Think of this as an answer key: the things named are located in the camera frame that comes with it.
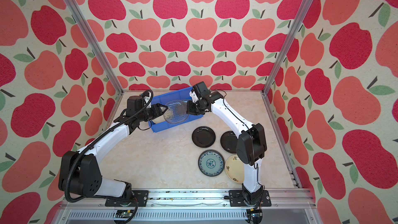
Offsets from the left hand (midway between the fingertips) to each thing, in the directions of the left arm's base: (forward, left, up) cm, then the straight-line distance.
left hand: (167, 109), depth 84 cm
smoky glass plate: (0, -5, -3) cm, 5 cm away
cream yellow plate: (-25, -37, -23) cm, 51 cm away
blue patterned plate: (-22, -24, -21) cm, 39 cm away
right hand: (0, -12, -1) cm, 12 cm away
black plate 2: (-9, -36, -21) cm, 43 cm away
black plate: (-7, -20, -18) cm, 28 cm away
